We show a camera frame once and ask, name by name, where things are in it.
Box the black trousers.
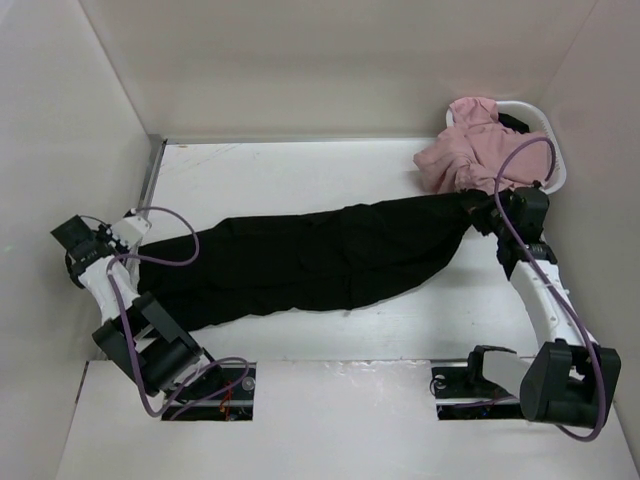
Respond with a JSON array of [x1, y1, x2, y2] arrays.
[[138, 191, 471, 331]]

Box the pink trousers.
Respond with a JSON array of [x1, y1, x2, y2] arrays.
[[414, 97, 552, 194]]

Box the left aluminium table rail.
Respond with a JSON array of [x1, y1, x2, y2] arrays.
[[99, 133, 168, 361]]

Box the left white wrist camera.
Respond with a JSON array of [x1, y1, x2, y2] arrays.
[[109, 209, 152, 253]]

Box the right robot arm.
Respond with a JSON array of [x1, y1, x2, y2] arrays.
[[463, 187, 621, 441]]

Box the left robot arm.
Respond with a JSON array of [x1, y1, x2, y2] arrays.
[[51, 211, 228, 402]]

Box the white laundry basket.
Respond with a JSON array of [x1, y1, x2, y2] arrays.
[[445, 96, 567, 195]]

